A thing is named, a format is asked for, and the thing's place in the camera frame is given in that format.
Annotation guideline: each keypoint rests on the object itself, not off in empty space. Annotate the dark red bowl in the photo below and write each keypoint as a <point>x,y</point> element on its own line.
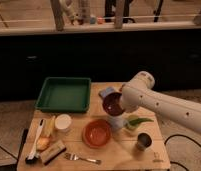
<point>111,104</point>

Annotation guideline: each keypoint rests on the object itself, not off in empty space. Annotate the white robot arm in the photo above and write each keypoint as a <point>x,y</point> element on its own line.
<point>138,93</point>

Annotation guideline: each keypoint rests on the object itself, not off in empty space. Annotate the green plastic tray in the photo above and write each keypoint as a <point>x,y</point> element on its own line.
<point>64,94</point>

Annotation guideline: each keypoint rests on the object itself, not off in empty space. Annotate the blue sponge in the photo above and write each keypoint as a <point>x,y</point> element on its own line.
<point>103,93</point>

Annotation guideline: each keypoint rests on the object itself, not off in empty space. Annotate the orange bowl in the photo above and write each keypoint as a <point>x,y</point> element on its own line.
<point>97,133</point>

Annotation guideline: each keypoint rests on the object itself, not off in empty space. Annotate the green toy vegetable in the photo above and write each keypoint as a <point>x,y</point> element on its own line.
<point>133,122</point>

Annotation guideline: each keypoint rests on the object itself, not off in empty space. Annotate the white cup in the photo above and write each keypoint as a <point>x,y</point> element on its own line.
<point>63,122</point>

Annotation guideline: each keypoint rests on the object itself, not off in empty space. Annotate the yellow banana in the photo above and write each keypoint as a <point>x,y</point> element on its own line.
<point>49,126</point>

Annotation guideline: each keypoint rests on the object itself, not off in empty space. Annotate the dark metal cup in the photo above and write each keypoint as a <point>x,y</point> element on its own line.
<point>143,141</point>

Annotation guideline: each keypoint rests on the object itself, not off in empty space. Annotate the silver fork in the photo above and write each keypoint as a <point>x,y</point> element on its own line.
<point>74,157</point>

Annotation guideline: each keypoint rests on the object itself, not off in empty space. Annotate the wooden block brush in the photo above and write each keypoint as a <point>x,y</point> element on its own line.
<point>52,151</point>

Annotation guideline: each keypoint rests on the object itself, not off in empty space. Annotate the orange fruit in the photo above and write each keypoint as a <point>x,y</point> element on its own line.
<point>42,143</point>

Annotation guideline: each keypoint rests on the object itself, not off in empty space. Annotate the wooden railing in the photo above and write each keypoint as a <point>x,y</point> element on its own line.
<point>35,17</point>

